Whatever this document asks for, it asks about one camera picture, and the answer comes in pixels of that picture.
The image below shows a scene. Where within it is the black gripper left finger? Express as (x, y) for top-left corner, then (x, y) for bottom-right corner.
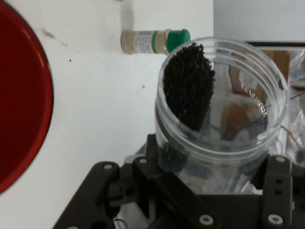
(52, 133), (221, 229)

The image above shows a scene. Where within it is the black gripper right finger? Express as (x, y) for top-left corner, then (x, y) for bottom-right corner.
(251, 154), (305, 229)

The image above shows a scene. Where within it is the green cap spice bottle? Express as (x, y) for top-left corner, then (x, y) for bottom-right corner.
(120, 28), (192, 55)

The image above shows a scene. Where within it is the clear plastic bag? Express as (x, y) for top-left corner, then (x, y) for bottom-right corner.
(287, 50), (305, 163)

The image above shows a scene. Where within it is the black seeds heap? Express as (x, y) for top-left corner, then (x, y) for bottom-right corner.
(159, 42), (216, 173)

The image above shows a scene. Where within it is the clear plastic jar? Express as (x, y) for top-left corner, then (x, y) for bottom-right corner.
(153, 36), (290, 195)

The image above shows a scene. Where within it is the red bowl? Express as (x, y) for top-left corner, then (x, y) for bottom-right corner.
(0, 0), (54, 195)

